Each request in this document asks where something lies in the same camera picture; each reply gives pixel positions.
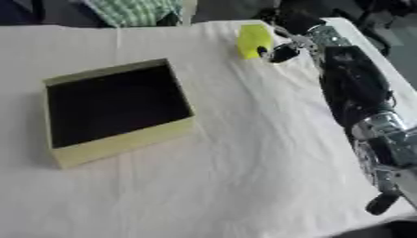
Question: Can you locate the tan box with black inside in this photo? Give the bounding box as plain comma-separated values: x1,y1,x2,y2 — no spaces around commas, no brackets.
40,58,197,170

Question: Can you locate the black chair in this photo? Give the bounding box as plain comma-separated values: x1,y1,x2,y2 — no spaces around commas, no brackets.
330,0,417,58

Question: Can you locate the green white checked cloth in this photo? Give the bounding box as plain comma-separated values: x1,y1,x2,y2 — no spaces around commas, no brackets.
79,0,186,28

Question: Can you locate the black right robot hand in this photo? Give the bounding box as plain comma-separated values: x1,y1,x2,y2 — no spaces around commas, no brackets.
254,12,326,64

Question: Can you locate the yellow green block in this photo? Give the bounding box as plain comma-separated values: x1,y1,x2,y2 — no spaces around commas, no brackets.
235,23,276,60

